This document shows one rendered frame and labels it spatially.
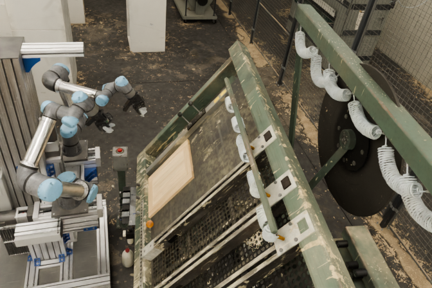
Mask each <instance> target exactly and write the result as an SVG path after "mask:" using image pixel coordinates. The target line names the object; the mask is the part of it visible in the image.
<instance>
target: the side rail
mask: <svg viewBox="0 0 432 288"><path fill-rule="evenodd" d="M236 74H237V72H236V70H235V66H234V64H233V61H232V59H231V57H230V58H229V59H228V60H227V61H225V63H224V64H223V65H222V66H221V67H220V68H219V69H218V70H217V71H216V73H215V74H214V75H213V76H212V77H211V78H210V79H209V80H208V81H207V83H205V84H204V85H203V86H202V87H201V88H200V90H198V92H197V93H196V94H195V95H194V96H193V97H192V98H191V99H190V100H189V101H192V102H193V105H194V106H195V107H196V108H197V109H198V110H199V111H200V112H201V111H202V110H203V109H204V108H205V107H206V106H207V105H208V104H209V102H210V101H211V100H212V99H213V98H214V97H215V96H216V95H217V94H218V93H219V92H220V91H221V90H222V89H223V88H224V87H225V86H226V83H225V81H224V79H225V78H226V77H227V78H230V77H231V76H232V75H233V76H235V75H236ZM179 112H182V114H183V117H184V118H185V119H186V120H187V121H188V122H189V123H190V122H191V121H192V120H193V119H194V118H195V117H196V116H197V115H198V114H199V112H198V111H197V110H196V109H194V108H193V107H192V106H189V105H188V103H187V104H186V105H185V106H184V107H183V108H182V109H181V110H180V111H179ZM187 125H188V123H187V122H186V121H185V120H184V119H183V118H182V117H178V115H177V114H176V115H175V116H174V117H173V118H172V119H171V120H170V122H169V123H168V124H167V125H166V126H165V127H164V128H163V129H162V130H161V132H160V133H159V134H158V135H157V136H156V137H155V138H154V139H153V140H152V141H151V142H150V143H149V144H148V145H147V146H146V147H145V153H147V154H150V155H151V156H154V157H155V158H156V157H157V156H158V155H159V154H160V153H161V152H162V151H163V150H164V149H165V148H166V147H167V146H168V144H169V143H170V142H171V141H172V140H173V136H174V135H175V134H176V133H177V132H181V131H182V130H183V129H184V128H185V127H186V126H187Z"/></svg>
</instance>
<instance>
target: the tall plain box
mask: <svg viewBox="0 0 432 288"><path fill-rule="evenodd" d="M4 3H5V6H6V11H7V14H8V19H9V22H10V27H11V30H12V35H13V37H24V39H25V42H26V43H45V42H73V36H72V31H71V22H70V17H69V8H68V0H4ZM56 63H62V64H64V65H66V66H67V67H68V68H69V71H70V74H69V76H68V77H69V79H70V82H69V83H72V84H77V64H76V59H75V57H48V58H40V61H39V62H38V63H36V65H34V66H33V67H32V69H31V70H32V74H33V79H34V82H35V88H36V91H37V96H38V100H39V105H40V108H41V105H42V103H43V102H44V101H46V100H49V101H52V102H56V103H58V104H61V105H64V103H63V101H62V99H61V97H60V94H59V93H56V92H53V91H50V90H49V89H47V88H45V87H44V85H43V84H42V75H43V74H44V73H45V72H46V71H47V70H48V69H49V68H50V67H51V66H52V65H54V64H56Z"/></svg>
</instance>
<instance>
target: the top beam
mask: <svg viewBox="0 0 432 288"><path fill-rule="evenodd" d="M229 54H230V56H231V59H232V61H233V64H234V66H235V70H236V72H237V75H238V78H239V80H240V84H241V86H242V89H243V92H244V94H245V97H246V100H247V103H248V105H249V108H250V111H251V114H252V116H253V119H254V122H255V125H256V128H257V130H258V133H259V135H260V134H261V133H263V132H264V131H265V130H266V129H267V128H268V127H269V126H270V125H272V128H273V130H274V133H275V135H276V137H277V138H276V139H275V140H274V141H273V142H272V143H271V144H270V145H269V146H268V147H266V148H265V149H264V150H265V153H266V155H267V158H268V160H269V164H270V165H271V169H272V171H273V174H274V178H275V179H276V180H277V179H278V178H279V177H280V176H281V175H282V174H284V173H285V172H286V171H288V170H290V171H291V174H292V176H293V178H294V181H295V183H296V186H297V187H296V188H295V189H294V190H292V191H291V192H290V193H288V194H287V195H286V196H285V197H283V198H282V199H283V202H284V204H285V207H286V210H287V213H288V215H289V218H290V221H291V220H293V219H294V218H295V217H297V216H298V215H299V214H300V213H302V212H304V211H305V210H307V212H308V214H309V217H310V219H311V221H312V224H313V226H314V229H315V232H314V233H313V234H312V235H310V236H308V237H307V238H306V239H304V240H303V241H301V242H300V243H299V245H300V249H301V252H302V254H303V257H304V259H305V263H306V264H307V268H308V270H309V273H310V277H311V278H312V282H313V284H314V287H315V288H355V285H354V283H353V281H352V279H351V277H350V275H349V273H348V270H347V268H346V265H345V263H344V261H343V259H342V257H341V255H340V252H339V250H338V248H337V246H336V243H335V242H334V239H333V237H332V235H331V232H330V230H329V228H328V226H327V223H326V222H325V219H324V217H323V215H322V212H321V210H320V208H319V206H318V204H317V202H316V199H315V197H314V195H313V192H312V190H311V188H310V186H309V184H308V182H307V179H306V177H305V175H304V173H303V170H302V168H301V166H300V164H299V162H298V159H297V157H296V155H295V153H294V150H293V148H292V146H291V144H290V142H289V139H288V137H287V135H286V133H285V131H284V128H283V126H282V124H281V122H280V119H279V117H278V115H277V113H276V111H275V108H274V106H273V104H272V102H271V99H270V97H269V95H268V93H267V91H266V88H265V86H264V84H263V81H262V79H261V78H260V75H259V73H258V71H257V68H256V66H255V64H254V62H253V59H252V58H251V55H250V53H249V51H248V48H247V47H246V46H245V45H243V43H241V42H240V41H238V40H237V41H236V42H235V43H234V44H233V45H232V47H231V48H230V49H229ZM297 225H298V227H299V230H300V233H301V234H302V233H303V232H304V231H306V230H308V229H309V226H308V224H307V221H306V219H305V218H304V219H302V220H301V221H300V222H298V223H297Z"/></svg>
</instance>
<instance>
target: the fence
mask: <svg viewBox="0 0 432 288"><path fill-rule="evenodd" d="M224 90H226V92H225V93H224V94H223V95H222V96H221V93H222V92H223V91H224ZM224 90H223V91H222V92H221V93H220V94H219V95H218V96H217V97H219V99H218V100H217V101H216V102H215V103H214V100H215V99H216V98H217V97H216V98H215V99H214V100H213V101H212V103H211V104H210V105H209V106H207V108H205V110H206V113H205V114H204V115H203V116H202V117H201V118H200V119H199V121H198V122H197V123H196V124H195V125H194V126H193V127H192V128H191V129H190V130H187V128H186V129H185V130H184V131H183V132H182V133H181V134H180V135H179V136H178V137H177V138H176V139H175V140H174V141H173V142H172V143H171V144H170V145H169V146H168V147H167V148H166V149H165V151H164V152H163V153H162V154H161V155H160V156H159V157H158V158H157V159H156V160H155V161H154V162H153V163H152V164H151V165H150V166H149V167H148V168H147V169H146V174H147V175H149V176H151V175H152V174H153V173H154V172H155V171H156V170H157V169H158V168H159V167H160V166H161V165H162V164H163V163H164V162H165V161H166V160H167V159H168V158H169V157H170V156H171V155H172V154H173V153H174V151H175V150H176V149H177V148H178V147H179V146H180V145H181V144H182V143H183V142H184V141H185V140H186V139H187V138H188V137H189V136H190V135H191V134H192V133H193V132H194V131H195V130H196V129H197V128H198V127H199V126H200V125H201V124H202V123H203V122H204V121H205V120H206V119H207V118H208V117H209V116H210V115H211V114H212V113H213V112H214V111H215V110H216V109H217V108H218V107H219V106H220V105H221V104H222V103H223V102H224V101H225V98H226V97H228V96H229V94H228V90H227V88H225V89H224Z"/></svg>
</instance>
